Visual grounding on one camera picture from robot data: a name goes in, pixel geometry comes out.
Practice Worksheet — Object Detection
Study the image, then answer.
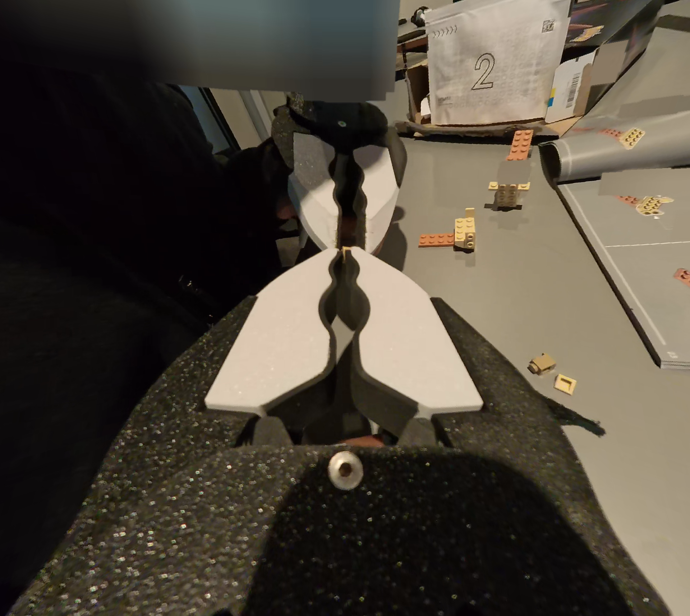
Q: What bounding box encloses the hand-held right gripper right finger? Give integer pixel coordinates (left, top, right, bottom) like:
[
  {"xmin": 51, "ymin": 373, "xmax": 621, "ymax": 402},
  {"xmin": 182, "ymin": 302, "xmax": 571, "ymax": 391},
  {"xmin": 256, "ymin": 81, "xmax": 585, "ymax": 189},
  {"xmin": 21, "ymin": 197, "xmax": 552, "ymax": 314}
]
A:
[{"xmin": 345, "ymin": 248, "xmax": 485, "ymax": 415}]

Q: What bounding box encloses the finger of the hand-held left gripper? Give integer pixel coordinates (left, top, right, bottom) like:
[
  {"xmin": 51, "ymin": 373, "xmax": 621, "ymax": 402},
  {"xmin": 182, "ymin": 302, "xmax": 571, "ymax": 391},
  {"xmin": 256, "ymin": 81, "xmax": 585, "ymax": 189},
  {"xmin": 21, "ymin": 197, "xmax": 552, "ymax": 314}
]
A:
[
  {"xmin": 350, "ymin": 142, "xmax": 403, "ymax": 257},
  {"xmin": 287, "ymin": 131, "xmax": 348, "ymax": 251}
]

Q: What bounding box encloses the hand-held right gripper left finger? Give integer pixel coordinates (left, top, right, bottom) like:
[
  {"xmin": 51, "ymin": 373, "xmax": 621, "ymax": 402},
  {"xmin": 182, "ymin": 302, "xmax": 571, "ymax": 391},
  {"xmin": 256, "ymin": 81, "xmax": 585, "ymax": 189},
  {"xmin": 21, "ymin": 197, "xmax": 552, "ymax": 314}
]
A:
[{"xmin": 204, "ymin": 248, "xmax": 338, "ymax": 415}]

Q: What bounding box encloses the yellow toy brick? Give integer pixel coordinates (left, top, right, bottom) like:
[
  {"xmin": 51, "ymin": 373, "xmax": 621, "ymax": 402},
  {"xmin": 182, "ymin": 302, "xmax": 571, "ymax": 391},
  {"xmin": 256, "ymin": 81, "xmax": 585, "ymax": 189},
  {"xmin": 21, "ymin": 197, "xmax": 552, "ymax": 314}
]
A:
[{"xmin": 453, "ymin": 208, "xmax": 478, "ymax": 254}]

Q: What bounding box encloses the brown cardboard tray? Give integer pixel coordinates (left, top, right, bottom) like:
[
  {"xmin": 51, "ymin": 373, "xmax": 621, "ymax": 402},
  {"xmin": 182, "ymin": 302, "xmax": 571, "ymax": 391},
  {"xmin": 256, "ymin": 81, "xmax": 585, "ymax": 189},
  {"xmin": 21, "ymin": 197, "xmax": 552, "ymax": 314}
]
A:
[{"xmin": 405, "ymin": 61, "xmax": 583, "ymax": 140}]

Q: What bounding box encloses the tan studded toy brick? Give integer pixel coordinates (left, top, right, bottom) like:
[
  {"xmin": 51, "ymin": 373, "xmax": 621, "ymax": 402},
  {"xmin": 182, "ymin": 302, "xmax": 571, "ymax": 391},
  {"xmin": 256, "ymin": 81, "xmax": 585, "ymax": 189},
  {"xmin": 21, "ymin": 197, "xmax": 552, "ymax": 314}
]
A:
[{"xmin": 487, "ymin": 179, "xmax": 532, "ymax": 213}]

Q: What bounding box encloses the white bag numbered 2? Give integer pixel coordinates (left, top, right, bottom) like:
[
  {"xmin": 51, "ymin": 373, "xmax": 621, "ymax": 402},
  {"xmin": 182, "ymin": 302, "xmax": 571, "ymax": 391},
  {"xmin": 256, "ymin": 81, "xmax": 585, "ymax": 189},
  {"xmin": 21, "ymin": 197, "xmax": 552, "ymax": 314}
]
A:
[{"xmin": 424, "ymin": 0, "xmax": 583, "ymax": 128}]

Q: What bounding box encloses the grey instruction booklet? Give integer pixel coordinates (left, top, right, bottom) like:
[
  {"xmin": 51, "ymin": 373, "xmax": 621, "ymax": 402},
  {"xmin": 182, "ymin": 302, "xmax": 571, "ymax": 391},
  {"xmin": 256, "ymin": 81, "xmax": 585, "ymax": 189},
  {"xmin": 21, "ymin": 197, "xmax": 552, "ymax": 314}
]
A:
[{"xmin": 539, "ymin": 105, "xmax": 690, "ymax": 371}]

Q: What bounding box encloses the dark printed carton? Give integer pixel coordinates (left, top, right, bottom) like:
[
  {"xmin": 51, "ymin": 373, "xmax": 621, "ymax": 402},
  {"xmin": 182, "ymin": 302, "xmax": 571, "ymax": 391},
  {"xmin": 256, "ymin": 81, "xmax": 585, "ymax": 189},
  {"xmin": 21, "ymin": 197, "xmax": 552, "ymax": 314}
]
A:
[{"xmin": 561, "ymin": 0, "xmax": 671, "ymax": 67}]

